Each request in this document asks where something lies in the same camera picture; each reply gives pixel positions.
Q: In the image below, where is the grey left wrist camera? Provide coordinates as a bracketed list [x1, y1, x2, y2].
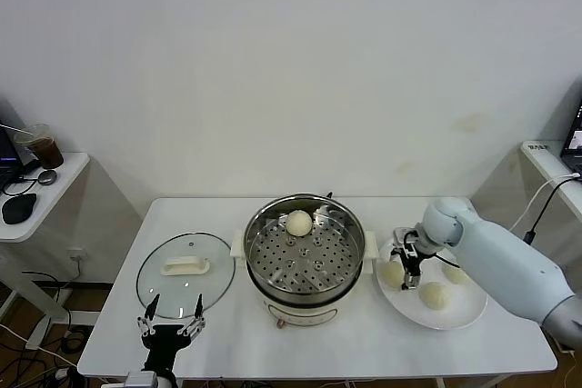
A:
[123, 370, 158, 388]

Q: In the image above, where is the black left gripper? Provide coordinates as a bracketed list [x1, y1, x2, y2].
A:
[135, 294, 206, 373]

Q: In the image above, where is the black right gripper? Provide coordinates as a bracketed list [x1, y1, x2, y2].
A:
[388, 245, 424, 292]

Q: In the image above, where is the black computer mouse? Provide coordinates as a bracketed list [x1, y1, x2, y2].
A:
[1, 193, 37, 225]

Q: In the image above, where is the round black puck with cable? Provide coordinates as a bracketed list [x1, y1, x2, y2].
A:
[2, 168, 59, 198]

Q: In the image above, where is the white round plate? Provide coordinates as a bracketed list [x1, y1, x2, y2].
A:
[376, 233, 488, 330]

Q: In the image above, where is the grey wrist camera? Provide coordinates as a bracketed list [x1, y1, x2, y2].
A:
[123, 370, 158, 388]
[393, 226, 426, 248]

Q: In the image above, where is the black floor cable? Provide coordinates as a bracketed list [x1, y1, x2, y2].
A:
[58, 305, 96, 357]

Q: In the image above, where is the stainless steel steamer basket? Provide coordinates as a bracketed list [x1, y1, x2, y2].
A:
[243, 194, 366, 305]

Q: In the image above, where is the white cable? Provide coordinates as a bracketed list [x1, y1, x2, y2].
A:
[508, 173, 579, 233]

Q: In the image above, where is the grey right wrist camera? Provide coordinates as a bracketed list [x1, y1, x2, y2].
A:
[393, 226, 426, 248]

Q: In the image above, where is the cream electric cooking pot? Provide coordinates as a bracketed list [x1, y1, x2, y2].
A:
[229, 229, 379, 331]

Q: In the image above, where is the glass lid with cream handle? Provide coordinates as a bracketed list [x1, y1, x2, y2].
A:
[135, 232, 236, 321]

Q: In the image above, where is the white side table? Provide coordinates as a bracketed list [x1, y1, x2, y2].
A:
[519, 139, 582, 225]
[0, 151, 91, 352]

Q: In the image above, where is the plastic cup of iced coffee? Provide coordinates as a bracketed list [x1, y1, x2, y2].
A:
[13, 124, 65, 171]

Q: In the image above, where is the white steamed baozi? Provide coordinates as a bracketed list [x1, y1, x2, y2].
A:
[417, 282, 451, 311]
[285, 209, 314, 238]
[380, 261, 406, 289]
[443, 264, 469, 284]

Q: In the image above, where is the black cable with adapter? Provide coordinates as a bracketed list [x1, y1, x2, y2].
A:
[522, 176, 582, 244]

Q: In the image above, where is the dark laptop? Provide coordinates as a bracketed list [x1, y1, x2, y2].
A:
[0, 93, 41, 181]
[558, 81, 582, 176]

